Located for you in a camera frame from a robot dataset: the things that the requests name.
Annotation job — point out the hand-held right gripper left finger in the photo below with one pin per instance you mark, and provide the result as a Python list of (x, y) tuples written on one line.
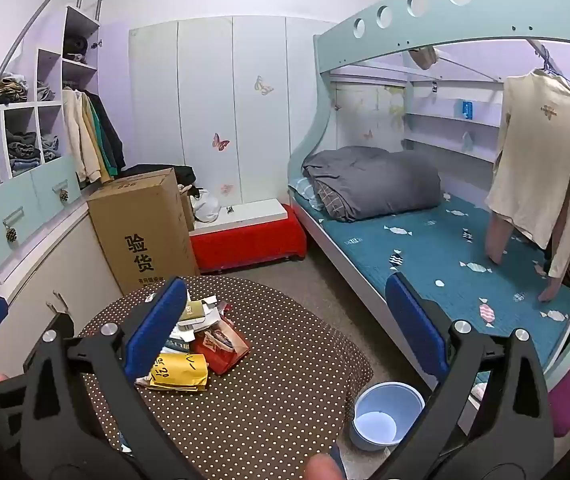
[(157, 325)]

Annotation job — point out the dark folded clothes stack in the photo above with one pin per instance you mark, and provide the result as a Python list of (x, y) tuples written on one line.
[(22, 151)]

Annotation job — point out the white wall shelf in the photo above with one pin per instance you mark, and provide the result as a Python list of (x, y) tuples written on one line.
[(445, 120)]

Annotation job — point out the white plastic bag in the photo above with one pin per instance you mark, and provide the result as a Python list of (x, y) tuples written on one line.
[(206, 207)]

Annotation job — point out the small black object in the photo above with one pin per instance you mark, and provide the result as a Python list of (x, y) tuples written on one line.
[(228, 209)]

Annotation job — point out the red packet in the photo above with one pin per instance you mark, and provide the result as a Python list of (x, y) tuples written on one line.
[(225, 355)]

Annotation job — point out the large cardboard box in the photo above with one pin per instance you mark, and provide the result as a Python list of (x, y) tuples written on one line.
[(135, 220)]

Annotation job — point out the large pink butterfly sticker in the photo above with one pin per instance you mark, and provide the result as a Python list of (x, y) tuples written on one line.
[(220, 141)]

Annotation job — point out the teal bunk bed frame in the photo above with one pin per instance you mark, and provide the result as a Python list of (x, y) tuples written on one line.
[(390, 35)]

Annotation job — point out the beige cap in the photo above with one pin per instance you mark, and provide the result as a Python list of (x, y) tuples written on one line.
[(422, 56)]

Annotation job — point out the small blue box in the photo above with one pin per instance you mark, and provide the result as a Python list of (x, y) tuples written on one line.
[(466, 109)]

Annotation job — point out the blue printed mattress sheet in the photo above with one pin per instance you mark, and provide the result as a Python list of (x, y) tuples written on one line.
[(415, 245)]

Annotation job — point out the tan and white box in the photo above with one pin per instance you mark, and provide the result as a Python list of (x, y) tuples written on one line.
[(194, 311)]

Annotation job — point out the metal clothes rail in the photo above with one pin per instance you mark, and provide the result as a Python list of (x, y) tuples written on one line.
[(540, 51)]

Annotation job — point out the pine cone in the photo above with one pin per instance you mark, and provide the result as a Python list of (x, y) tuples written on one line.
[(64, 195), (12, 234)]

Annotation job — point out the grey duvet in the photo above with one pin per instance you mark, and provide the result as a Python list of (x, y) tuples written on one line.
[(385, 180)]

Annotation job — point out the green hanging garment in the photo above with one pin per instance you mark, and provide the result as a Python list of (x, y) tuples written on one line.
[(107, 150)]

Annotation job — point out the white wardrobe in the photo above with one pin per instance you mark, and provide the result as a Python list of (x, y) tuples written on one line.
[(205, 85)]

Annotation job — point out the dark green box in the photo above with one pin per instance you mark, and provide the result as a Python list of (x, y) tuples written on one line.
[(177, 346)]

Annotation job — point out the mustard hanging garment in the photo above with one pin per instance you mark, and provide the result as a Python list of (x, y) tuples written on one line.
[(102, 166)]

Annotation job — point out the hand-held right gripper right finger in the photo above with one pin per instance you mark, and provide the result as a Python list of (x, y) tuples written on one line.
[(415, 325)]

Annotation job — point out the white board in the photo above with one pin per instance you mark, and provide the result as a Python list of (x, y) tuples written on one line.
[(250, 212)]

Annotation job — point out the red covered bench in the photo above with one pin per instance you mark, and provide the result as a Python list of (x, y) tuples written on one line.
[(250, 245)]

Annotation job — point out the black clothing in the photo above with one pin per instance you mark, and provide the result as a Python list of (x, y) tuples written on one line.
[(180, 175)]

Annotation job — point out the blue striped pillow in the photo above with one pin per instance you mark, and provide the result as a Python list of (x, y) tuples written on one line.
[(305, 191)]

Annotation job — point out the cream hanging shirt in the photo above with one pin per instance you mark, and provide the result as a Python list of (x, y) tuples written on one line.
[(530, 160)]

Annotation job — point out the olive clothes pile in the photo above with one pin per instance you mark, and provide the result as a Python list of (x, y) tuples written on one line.
[(2, 91)]

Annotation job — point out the grey folded clothes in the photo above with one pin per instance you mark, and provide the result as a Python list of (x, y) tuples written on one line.
[(45, 91)]

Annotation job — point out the black folded clothes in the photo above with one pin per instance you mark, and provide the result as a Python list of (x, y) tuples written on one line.
[(75, 49)]

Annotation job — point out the blue plastic bucket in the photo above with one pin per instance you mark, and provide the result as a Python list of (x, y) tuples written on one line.
[(375, 425)]

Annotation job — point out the black hanging jacket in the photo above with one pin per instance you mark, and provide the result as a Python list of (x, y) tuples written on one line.
[(112, 130)]

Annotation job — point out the small pink butterfly sticker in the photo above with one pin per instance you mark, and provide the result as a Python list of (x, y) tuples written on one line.
[(226, 189)]

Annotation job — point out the pale butterfly sticker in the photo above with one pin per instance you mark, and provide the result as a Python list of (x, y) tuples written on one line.
[(264, 85)]

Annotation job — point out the cream hanging jacket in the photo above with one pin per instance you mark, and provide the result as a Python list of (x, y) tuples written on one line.
[(79, 135)]

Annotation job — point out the person's right hand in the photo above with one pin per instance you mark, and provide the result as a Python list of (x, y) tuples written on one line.
[(322, 467)]

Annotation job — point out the white curved cabinet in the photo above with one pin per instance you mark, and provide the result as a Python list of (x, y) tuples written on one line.
[(65, 260)]

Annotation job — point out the yellow envelope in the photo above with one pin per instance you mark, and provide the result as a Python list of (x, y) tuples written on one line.
[(180, 372)]

